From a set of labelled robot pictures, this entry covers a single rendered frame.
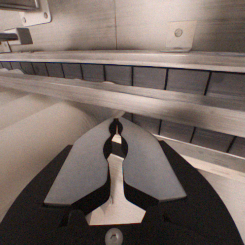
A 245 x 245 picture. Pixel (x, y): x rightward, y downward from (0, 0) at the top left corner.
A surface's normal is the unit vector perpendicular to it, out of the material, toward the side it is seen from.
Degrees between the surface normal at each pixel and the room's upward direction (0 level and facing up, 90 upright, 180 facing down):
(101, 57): 0
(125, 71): 0
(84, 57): 0
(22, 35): 90
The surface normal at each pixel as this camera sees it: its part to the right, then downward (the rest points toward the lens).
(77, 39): -0.47, 0.48
